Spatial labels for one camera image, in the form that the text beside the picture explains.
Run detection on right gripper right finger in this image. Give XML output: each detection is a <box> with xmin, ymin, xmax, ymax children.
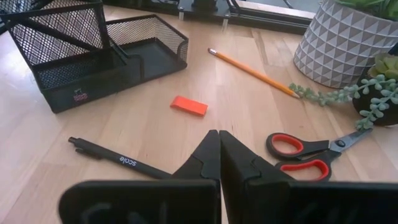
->
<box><xmin>219</xmin><ymin>129</ymin><xmax>398</xmax><ymax>224</ymax></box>

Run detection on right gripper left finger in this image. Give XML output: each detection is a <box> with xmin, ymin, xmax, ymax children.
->
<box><xmin>58</xmin><ymin>129</ymin><xmax>222</xmax><ymax>224</ymax></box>

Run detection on orange eraser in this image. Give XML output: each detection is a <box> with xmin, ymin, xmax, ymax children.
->
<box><xmin>169</xmin><ymin>95</ymin><xmax>209</xmax><ymax>118</ymax></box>

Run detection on red and black scissors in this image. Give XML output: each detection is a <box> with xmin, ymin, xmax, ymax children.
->
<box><xmin>265</xmin><ymin>128</ymin><xmax>374</xmax><ymax>182</ymax></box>

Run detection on black pen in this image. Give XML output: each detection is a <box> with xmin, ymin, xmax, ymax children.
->
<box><xmin>68</xmin><ymin>136</ymin><xmax>174</xmax><ymax>180</ymax></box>

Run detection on yellow pencil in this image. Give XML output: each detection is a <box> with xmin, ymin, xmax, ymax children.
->
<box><xmin>207</xmin><ymin>47</ymin><xmax>301</xmax><ymax>100</ymax></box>

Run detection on black mesh desk organizer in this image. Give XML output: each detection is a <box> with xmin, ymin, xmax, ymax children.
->
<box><xmin>0</xmin><ymin>0</ymin><xmax>190</xmax><ymax>114</ymax></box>

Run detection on succulent in white patterned pot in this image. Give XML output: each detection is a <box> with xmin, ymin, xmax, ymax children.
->
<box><xmin>293</xmin><ymin>0</ymin><xmax>398</xmax><ymax>90</ymax></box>

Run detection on trailing succulent in dark pot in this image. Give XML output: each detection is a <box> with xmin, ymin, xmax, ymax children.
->
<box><xmin>289</xmin><ymin>43</ymin><xmax>398</xmax><ymax>131</ymax></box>

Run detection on black aluminium table frame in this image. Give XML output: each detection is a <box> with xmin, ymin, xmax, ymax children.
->
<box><xmin>102</xmin><ymin>0</ymin><xmax>318</xmax><ymax>35</ymax></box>

